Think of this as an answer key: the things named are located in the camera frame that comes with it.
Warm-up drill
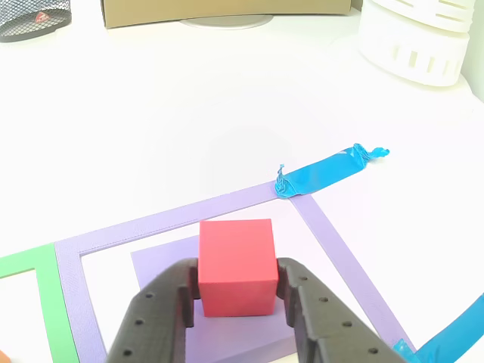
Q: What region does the black mesh pen holder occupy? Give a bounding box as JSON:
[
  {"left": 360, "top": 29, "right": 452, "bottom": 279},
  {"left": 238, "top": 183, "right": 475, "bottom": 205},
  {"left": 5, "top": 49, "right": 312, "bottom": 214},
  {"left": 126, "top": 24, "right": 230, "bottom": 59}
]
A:
[{"left": 0, "top": 0, "right": 73, "bottom": 43}]

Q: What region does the green square frame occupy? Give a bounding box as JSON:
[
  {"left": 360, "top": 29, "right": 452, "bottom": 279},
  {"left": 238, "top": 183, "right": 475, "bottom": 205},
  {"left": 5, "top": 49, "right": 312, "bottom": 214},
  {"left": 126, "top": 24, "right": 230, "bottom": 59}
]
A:
[{"left": 0, "top": 243, "right": 80, "bottom": 363}]

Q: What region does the polymaker cardboard box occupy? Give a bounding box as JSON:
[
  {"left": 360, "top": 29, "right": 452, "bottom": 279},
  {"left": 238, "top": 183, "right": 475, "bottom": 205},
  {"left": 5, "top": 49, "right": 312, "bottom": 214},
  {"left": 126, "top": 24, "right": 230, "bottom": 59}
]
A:
[{"left": 100, "top": 0, "right": 355, "bottom": 29}]

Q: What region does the purple square frame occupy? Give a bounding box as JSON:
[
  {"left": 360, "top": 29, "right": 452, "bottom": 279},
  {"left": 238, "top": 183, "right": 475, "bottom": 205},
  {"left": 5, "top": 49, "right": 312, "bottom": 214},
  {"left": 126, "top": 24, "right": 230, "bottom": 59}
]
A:
[{"left": 54, "top": 180, "right": 417, "bottom": 363}]

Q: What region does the small red cube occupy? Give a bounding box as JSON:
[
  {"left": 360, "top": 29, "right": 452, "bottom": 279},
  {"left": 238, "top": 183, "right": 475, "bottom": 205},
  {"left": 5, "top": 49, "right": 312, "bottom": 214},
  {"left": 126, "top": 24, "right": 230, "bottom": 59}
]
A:
[{"left": 198, "top": 218, "right": 280, "bottom": 318}]

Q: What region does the blue tape strip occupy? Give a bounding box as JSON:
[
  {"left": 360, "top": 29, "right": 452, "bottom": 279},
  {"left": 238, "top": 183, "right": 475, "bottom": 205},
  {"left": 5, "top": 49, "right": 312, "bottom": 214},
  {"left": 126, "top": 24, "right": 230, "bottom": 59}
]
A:
[
  {"left": 274, "top": 142, "right": 391, "bottom": 200},
  {"left": 414, "top": 293, "right": 484, "bottom": 363},
  {"left": 391, "top": 338, "right": 421, "bottom": 363}
]

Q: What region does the purple block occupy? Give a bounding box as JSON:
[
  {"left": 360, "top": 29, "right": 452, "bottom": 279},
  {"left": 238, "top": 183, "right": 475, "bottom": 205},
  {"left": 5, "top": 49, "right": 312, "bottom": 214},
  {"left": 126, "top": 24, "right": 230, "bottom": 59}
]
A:
[{"left": 130, "top": 234, "right": 299, "bottom": 363}]

